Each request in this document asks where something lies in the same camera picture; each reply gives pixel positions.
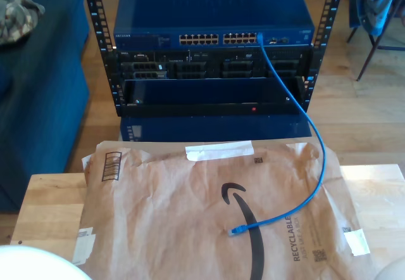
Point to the blue cabinet with white label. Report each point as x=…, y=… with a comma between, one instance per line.
x=205, y=128

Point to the long white tape strip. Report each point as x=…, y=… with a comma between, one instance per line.
x=221, y=148

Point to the black unit with red light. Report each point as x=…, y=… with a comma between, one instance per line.
x=205, y=93

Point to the black rack server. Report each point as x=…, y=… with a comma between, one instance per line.
x=190, y=67

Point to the brown paper mailer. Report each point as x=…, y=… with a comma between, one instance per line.
x=158, y=213

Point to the blue sofa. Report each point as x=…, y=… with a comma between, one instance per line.
x=47, y=102

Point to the white shipping label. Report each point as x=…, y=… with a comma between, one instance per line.
x=83, y=245

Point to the dark metal chair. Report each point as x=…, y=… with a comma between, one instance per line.
x=368, y=55

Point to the camouflage cushion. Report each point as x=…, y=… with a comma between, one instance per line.
x=19, y=10

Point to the blue network switch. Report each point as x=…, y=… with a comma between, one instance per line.
x=205, y=14

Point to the black perforated rack post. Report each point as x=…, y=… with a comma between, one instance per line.
x=98, y=17
x=330, y=4

